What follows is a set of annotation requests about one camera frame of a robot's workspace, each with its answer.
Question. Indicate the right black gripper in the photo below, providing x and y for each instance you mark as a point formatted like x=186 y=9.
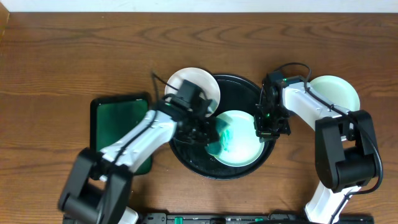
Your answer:
x=265 y=134

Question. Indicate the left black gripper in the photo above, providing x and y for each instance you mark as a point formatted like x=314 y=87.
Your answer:
x=204 y=134

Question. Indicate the white plate with green smear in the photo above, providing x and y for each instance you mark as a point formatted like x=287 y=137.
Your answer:
x=201 y=78

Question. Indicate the pale green plate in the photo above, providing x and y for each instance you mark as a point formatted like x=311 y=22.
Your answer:
x=337 y=90
x=238 y=145

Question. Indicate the green scouring sponge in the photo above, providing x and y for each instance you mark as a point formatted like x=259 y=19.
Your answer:
x=219 y=137

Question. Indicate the pale green plate front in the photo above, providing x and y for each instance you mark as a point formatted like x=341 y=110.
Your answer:
x=337 y=90

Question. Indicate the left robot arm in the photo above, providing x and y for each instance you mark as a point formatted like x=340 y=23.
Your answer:
x=98 y=187

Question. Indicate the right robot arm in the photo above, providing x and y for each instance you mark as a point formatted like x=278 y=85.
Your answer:
x=347 y=159

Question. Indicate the black round tray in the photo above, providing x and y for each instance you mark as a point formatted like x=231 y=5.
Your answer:
x=237 y=93

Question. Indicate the black rectangular water tray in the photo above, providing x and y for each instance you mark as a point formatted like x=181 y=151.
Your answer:
x=112 y=117

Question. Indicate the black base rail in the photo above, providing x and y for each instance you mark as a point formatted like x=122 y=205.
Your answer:
x=162 y=218

